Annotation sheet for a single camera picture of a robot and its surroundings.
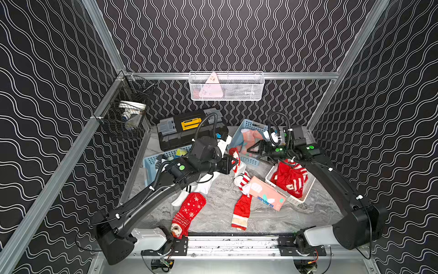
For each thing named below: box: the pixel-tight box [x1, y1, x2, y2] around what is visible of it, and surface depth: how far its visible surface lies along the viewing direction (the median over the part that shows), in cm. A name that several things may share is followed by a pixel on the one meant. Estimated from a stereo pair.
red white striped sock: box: [231, 171, 253, 231], surface depth 87 cm
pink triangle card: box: [198, 71, 223, 98], surface depth 92 cm
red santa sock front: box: [170, 192, 206, 239], surface depth 84 cm
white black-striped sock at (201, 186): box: [171, 171, 221, 207], surface depth 91 cm
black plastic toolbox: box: [156, 107, 229, 152], surface depth 99 cm
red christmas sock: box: [270, 158, 309, 199], surface depth 91 cm
